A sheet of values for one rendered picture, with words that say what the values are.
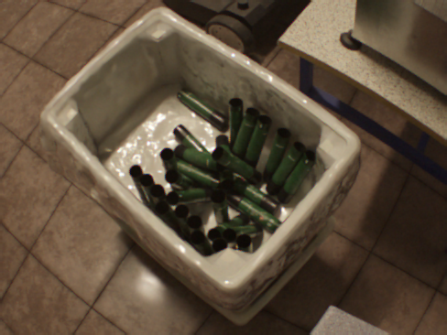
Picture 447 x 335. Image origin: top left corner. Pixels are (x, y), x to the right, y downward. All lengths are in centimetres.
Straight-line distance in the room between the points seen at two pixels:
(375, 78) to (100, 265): 110
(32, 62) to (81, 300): 114
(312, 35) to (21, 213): 128
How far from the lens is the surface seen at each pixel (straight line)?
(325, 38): 120
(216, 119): 138
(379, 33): 110
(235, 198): 129
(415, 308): 177
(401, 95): 114
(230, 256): 105
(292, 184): 126
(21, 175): 207
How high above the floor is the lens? 167
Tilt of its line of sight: 64 degrees down
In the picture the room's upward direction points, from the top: 8 degrees counter-clockwise
